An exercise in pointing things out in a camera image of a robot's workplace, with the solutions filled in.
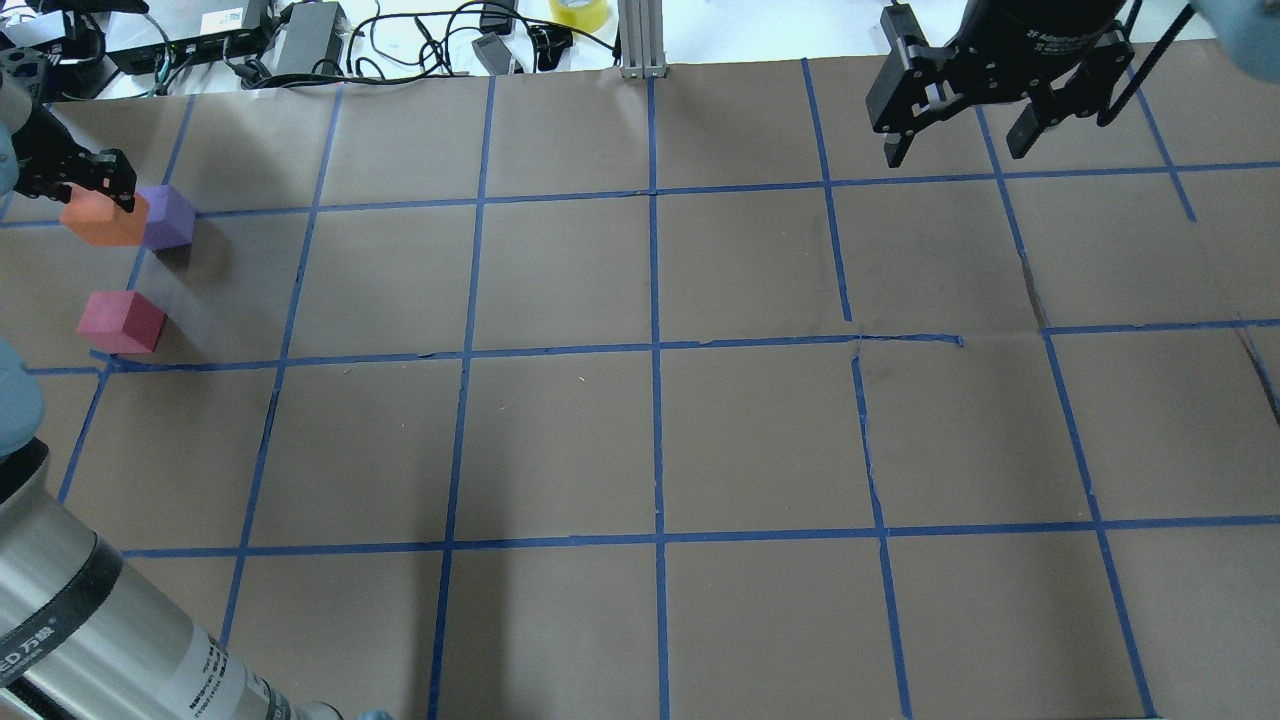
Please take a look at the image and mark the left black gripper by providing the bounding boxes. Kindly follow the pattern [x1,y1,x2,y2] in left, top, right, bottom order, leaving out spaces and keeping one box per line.
[10,102,137,213]

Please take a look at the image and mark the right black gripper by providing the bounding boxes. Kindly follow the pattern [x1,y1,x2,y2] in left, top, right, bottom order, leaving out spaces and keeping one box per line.
[867,1,1135,169]

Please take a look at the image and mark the orange foam cube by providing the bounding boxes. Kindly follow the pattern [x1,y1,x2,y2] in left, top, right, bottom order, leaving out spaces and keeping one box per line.
[59,184,150,247]

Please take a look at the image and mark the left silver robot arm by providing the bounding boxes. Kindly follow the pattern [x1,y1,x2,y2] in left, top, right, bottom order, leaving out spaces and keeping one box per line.
[1,73,339,719]

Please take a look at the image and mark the purple foam cube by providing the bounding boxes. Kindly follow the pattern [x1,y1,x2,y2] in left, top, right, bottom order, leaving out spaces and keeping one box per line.
[134,184,196,252]

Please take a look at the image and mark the red foam cube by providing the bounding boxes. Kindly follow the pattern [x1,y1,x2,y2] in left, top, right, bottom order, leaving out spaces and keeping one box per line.
[76,290,166,354]

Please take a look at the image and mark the black power adapter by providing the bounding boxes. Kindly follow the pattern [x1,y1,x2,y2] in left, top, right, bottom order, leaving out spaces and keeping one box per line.
[273,1,347,76]

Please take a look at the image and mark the yellow tape roll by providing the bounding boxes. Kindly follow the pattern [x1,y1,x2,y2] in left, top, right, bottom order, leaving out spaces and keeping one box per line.
[549,0,611,33]

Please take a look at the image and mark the aluminium frame post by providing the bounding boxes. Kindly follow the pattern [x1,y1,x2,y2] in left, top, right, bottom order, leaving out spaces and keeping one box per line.
[617,0,669,79]

